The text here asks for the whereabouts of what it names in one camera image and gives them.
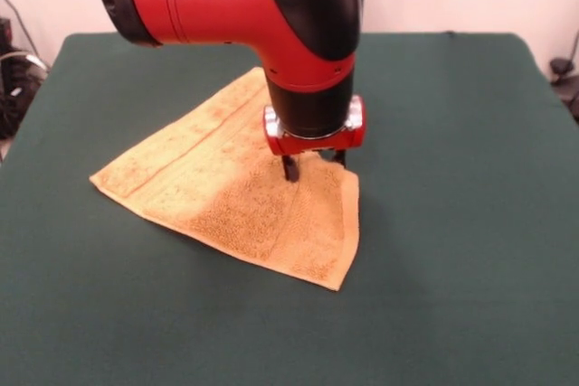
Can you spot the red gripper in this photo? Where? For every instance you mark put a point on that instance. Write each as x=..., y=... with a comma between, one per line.
x=357, y=137

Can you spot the tan towel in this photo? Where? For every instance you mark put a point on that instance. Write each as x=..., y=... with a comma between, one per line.
x=226, y=205

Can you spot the dark green table cloth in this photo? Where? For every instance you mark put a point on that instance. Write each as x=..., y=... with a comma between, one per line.
x=452, y=178

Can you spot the small black box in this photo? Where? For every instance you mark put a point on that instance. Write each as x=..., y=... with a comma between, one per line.
x=4, y=30

